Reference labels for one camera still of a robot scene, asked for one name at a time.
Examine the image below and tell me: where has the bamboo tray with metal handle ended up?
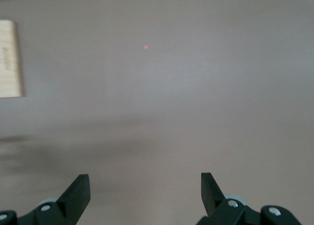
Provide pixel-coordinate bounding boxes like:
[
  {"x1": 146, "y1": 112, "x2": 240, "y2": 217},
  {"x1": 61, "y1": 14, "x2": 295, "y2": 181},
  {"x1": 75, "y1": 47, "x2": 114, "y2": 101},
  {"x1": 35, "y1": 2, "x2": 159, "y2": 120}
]
[{"x1": 0, "y1": 19, "x2": 26, "y2": 99}]

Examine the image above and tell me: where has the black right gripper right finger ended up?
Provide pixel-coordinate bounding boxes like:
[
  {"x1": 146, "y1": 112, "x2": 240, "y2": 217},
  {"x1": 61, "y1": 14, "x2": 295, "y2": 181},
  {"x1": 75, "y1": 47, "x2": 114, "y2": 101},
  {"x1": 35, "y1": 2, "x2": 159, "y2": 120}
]
[{"x1": 196, "y1": 172, "x2": 301, "y2": 225}]

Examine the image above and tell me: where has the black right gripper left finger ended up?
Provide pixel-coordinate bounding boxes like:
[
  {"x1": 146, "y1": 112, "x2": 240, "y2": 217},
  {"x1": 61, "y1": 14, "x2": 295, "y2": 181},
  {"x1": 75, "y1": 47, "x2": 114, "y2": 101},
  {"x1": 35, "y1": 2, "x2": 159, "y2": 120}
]
[{"x1": 0, "y1": 174, "x2": 91, "y2": 225}]

